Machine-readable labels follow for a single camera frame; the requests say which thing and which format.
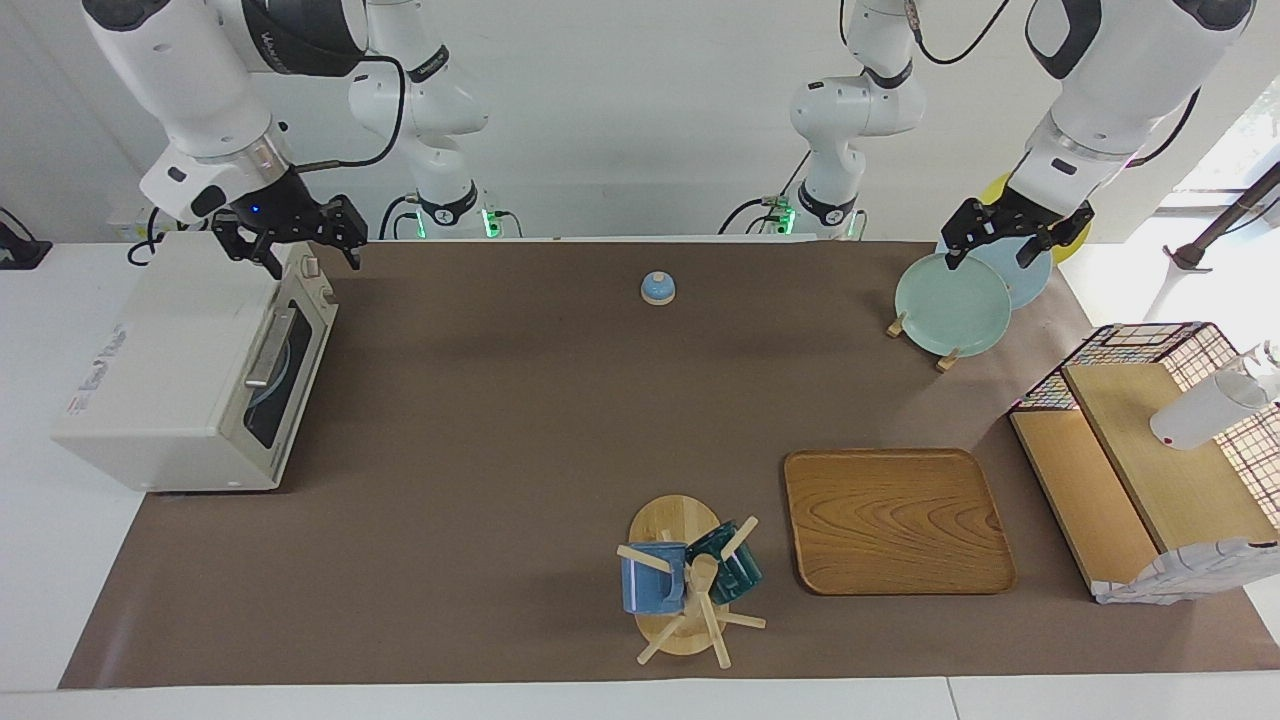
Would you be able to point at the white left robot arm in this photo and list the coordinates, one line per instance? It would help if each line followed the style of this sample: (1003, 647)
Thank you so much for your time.
(1110, 90)

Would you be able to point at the wooden plate rack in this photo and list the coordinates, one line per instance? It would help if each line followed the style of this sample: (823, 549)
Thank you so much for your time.
(897, 325)

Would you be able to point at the pale green plate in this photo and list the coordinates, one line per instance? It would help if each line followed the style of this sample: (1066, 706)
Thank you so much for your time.
(950, 305)

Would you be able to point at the yellow plate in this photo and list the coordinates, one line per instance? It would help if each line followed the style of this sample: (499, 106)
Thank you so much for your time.
(997, 186)

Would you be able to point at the dark green mug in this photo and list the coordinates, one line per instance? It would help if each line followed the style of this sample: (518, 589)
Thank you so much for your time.
(735, 575)

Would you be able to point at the black clamp device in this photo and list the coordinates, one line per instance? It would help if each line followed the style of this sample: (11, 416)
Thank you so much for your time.
(20, 252)

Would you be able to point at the white bottle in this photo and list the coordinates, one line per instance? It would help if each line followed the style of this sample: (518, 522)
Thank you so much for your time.
(1205, 412)

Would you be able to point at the white patterned cloth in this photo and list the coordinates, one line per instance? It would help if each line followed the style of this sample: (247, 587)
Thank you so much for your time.
(1180, 578)

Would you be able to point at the light blue plate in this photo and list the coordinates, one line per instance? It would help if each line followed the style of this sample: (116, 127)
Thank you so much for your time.
(1030, 285)
(283, 372)

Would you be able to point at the blue mug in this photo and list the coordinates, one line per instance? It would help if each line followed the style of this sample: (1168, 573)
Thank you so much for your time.
(645, 590)

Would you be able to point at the brown table mat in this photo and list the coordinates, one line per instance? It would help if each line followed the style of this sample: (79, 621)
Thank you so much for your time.
(500, 450)

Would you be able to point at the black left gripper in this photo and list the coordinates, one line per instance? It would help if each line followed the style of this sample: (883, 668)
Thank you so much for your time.
(1015, 212)

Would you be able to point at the wooden mug tree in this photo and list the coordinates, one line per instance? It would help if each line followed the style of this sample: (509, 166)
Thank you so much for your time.
(672, 520)

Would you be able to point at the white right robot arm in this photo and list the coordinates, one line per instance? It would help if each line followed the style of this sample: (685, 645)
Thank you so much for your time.
(190, 90)

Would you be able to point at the beige toaster oven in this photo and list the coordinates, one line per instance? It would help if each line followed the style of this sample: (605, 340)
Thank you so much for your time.
(150, 380)

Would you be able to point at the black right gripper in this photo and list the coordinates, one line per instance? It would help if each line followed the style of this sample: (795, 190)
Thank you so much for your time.
(275, 205)

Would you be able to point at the wooden tray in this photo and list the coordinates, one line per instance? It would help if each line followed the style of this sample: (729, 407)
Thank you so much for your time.
(895, 520)

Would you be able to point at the glass oven door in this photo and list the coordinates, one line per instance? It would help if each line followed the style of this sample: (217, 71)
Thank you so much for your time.
(305, 385)

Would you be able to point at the black tripod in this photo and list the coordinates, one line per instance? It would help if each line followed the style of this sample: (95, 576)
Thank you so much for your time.
(1230, 215)

